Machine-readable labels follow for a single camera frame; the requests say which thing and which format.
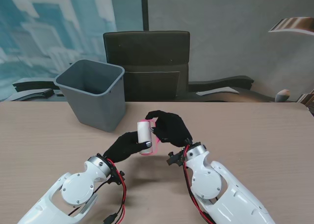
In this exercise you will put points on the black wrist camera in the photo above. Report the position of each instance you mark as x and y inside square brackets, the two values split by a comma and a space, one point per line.
[117, 177]
[175, 159]

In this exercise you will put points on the white paper sheet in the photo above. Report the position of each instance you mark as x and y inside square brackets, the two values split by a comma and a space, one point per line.
[216, 91]

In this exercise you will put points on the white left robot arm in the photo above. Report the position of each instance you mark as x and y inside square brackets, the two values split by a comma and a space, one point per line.
[76, 189]

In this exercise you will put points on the white lint roller refill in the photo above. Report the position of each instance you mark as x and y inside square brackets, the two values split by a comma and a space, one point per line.
[143, 133]

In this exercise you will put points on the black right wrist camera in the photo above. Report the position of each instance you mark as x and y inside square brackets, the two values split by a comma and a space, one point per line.
[175, 159]

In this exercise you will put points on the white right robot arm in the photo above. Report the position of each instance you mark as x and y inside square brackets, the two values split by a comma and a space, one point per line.
[208, 184]

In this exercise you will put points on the small black clip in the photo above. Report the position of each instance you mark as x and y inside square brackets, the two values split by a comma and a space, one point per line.
[47, 92]

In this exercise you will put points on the black curved panel stack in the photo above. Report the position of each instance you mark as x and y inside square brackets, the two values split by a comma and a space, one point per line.
[29, 84]

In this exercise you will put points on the black office chair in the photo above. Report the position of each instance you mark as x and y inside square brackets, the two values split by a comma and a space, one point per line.
[147, 50]

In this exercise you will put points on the grey orange round object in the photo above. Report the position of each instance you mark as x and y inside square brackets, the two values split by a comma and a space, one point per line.
[282, 96]

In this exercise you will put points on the grey plastic waste bin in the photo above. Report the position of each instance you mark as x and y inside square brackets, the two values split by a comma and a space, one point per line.
[98, 111]

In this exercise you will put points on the black window post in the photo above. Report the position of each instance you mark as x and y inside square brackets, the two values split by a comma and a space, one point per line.
[145, 8]

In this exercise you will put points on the brown white curved shelf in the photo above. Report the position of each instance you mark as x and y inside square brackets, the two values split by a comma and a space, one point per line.
[294, 24]

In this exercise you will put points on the wooden furniture corner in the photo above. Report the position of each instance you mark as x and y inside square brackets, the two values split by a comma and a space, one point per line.
[306, 98]

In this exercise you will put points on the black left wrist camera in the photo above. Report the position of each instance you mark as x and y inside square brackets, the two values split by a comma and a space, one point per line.
[117, 177]

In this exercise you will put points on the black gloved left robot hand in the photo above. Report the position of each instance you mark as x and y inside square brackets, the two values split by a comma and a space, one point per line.
[122, 148]

